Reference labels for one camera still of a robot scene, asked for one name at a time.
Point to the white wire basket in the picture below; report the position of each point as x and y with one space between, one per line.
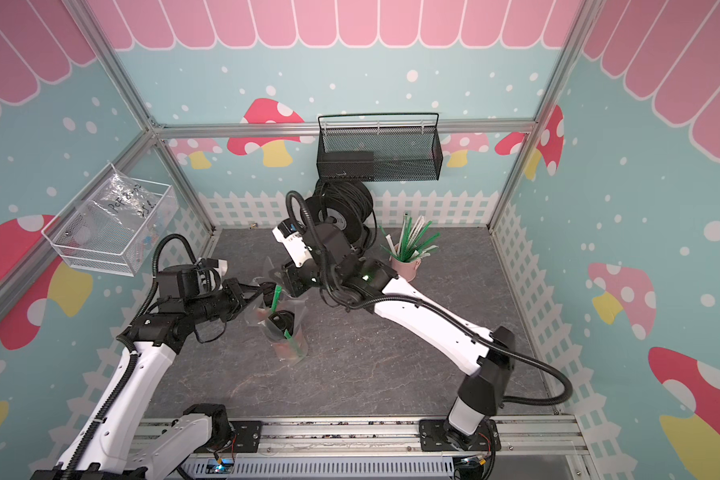
70 233

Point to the green straw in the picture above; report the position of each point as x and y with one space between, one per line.
294 343
275 298

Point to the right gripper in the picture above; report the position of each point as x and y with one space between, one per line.
297 277

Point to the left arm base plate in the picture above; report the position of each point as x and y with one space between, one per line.
245 437

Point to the clear plastic carrier bag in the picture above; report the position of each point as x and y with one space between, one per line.
269 278

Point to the black wire mesh basket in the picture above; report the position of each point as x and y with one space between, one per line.
406 146

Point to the black cable reel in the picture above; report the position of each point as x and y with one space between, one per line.
349 206

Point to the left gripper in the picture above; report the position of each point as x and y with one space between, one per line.
240 293

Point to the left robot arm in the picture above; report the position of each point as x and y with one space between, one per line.
102 450

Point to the red milk tea cup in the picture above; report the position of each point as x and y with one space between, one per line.
274 328
261 311

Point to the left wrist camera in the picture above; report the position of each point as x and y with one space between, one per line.
191 281

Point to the bundle of green white straws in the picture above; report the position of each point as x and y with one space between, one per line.
415 241

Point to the clear bag in white basket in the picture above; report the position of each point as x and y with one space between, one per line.
120 207

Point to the pink straw holder cup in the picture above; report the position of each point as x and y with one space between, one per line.
406 270

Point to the black box in basket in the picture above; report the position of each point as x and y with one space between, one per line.
346 165

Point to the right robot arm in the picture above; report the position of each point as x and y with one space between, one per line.
487 358

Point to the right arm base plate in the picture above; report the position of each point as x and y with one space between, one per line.
437 435

